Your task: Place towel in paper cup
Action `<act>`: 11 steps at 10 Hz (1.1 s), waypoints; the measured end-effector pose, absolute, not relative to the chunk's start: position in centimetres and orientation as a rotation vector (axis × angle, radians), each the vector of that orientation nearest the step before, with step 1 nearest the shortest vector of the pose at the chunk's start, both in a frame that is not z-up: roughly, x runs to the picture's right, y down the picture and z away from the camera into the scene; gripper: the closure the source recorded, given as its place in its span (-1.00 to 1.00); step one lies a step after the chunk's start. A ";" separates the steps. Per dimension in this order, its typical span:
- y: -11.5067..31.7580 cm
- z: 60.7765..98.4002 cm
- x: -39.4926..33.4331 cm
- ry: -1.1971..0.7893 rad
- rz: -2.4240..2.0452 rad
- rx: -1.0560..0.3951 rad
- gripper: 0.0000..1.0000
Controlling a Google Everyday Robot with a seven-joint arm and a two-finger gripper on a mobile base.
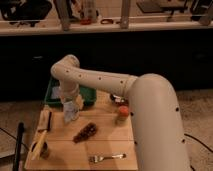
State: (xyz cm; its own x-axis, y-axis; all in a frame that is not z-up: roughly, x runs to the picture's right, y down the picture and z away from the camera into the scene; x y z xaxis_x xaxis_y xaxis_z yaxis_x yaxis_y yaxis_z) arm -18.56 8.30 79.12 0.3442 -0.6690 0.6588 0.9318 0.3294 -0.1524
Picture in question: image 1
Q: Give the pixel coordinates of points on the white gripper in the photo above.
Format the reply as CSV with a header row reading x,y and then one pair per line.
x,y
72,95

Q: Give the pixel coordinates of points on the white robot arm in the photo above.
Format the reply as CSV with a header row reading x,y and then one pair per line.
x,y
156,119

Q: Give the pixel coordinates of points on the green plastic tray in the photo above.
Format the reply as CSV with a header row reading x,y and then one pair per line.
x,y
52,96

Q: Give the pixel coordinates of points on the dark grape bunch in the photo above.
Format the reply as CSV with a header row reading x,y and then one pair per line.
x,y
88,131

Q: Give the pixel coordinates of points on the dark bowl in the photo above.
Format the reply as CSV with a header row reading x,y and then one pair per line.
x,y
118,99

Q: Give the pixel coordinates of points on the orange round fruit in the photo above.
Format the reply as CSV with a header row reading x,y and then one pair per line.
x,y
123,111

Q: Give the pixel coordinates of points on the black pole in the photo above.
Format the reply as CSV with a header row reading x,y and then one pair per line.
x,y
18,145

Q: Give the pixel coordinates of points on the silver metal fork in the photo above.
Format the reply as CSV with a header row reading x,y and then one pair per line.
x,y
98,158

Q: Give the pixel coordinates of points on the wooden handled brush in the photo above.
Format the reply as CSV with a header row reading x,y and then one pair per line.
x,y
44,121

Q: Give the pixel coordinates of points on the red ring object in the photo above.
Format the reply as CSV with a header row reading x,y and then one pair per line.
x,y
106,21

